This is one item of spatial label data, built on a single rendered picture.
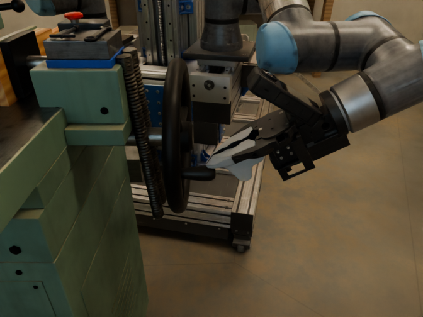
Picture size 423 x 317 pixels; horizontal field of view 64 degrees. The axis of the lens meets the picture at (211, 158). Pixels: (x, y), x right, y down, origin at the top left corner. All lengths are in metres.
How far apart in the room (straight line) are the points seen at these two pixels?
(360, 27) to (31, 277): 0.63
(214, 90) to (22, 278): 0.75
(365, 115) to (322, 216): 1.29
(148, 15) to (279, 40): 0.90
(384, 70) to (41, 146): 0.48
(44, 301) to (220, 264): 0.92
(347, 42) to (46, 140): 0.46
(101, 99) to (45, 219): 0.20
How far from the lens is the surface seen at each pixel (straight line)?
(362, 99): 0.50
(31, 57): 0.66
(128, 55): 0.57
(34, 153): 0.51
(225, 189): 1.50
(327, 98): 0.50
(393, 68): 0.51
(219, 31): 1.19
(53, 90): 0.59
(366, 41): 0.57
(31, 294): 0.66
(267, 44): 0.52
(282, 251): 1.55
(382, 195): 2.02
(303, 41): 0.53
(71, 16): 0.64
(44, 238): 0.55
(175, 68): 0.56
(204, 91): 1.11
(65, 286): 0.63
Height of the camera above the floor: 1.12
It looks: 32 degrees down
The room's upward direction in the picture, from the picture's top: straight up
